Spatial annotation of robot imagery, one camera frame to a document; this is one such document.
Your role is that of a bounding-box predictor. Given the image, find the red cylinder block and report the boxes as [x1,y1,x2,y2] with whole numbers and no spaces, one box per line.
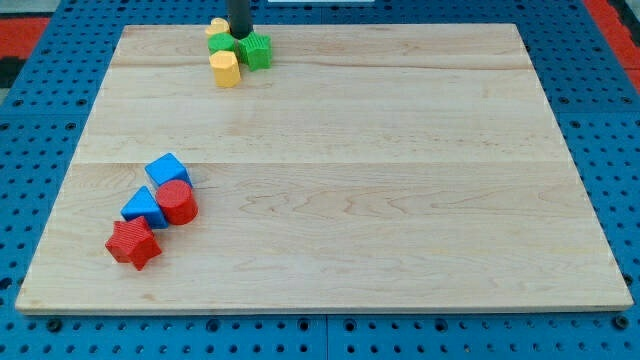
[156,180,198,225]

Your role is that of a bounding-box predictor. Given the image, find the green star block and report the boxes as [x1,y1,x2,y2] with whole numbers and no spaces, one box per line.
[238,32,272,71]

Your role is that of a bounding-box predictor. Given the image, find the yellow hexagon block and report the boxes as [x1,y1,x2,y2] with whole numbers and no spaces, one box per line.
[209,50,241,88]

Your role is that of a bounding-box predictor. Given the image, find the blue cube block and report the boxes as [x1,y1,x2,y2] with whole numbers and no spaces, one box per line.
[144,153,193,188]

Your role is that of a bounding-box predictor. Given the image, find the green cylinder block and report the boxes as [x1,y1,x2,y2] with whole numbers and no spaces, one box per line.
[207,32,236,55]

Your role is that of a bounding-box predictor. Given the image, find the blue triangle block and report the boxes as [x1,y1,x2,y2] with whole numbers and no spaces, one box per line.
[120,186,169,229]

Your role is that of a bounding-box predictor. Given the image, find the yellow heart block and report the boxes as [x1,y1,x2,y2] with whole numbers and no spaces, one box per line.
[205,17,231,38]

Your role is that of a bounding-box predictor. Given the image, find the red star block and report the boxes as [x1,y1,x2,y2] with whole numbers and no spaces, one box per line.
[105,216,162,271]

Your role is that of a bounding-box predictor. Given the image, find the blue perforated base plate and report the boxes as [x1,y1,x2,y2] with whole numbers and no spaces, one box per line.
[1,0,639,359]

